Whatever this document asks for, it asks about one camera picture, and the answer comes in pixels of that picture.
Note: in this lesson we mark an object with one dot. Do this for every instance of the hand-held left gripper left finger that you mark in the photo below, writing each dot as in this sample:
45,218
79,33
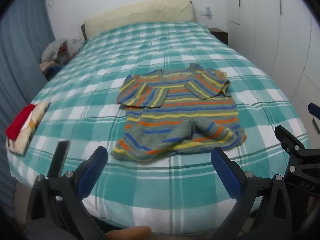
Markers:
92,171

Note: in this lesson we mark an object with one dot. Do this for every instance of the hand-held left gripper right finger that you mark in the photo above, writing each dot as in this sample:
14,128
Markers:
225,171

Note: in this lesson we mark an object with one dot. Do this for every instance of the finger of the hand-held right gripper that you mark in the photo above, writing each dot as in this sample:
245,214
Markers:
283,136
313,110

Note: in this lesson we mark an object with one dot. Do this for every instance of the striped knit sweater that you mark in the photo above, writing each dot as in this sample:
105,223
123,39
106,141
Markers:
180,110

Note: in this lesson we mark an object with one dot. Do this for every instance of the folded red and cream clothes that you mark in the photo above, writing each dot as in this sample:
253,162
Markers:
27,125

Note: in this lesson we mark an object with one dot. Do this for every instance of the pile of mixed clothes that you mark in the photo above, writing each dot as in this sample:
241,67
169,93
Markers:
53,51

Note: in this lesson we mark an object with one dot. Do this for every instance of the person's left hand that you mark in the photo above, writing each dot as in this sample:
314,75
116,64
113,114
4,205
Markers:
130,233

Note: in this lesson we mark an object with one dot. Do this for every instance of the white wardrobe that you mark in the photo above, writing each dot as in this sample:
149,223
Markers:
275,30

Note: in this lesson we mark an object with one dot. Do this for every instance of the green plaid bed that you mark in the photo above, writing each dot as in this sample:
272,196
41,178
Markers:
100,80

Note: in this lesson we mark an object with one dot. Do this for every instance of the dark nightstand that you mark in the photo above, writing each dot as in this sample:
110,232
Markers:
220,33

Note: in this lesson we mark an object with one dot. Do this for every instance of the blue curtain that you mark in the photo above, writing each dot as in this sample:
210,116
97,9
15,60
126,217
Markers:
20,55

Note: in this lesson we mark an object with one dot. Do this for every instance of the cream headboard cushion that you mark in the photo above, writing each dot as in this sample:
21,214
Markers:
140,15

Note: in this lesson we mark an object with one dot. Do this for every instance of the small wall shelf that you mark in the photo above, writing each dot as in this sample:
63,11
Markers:
207,12

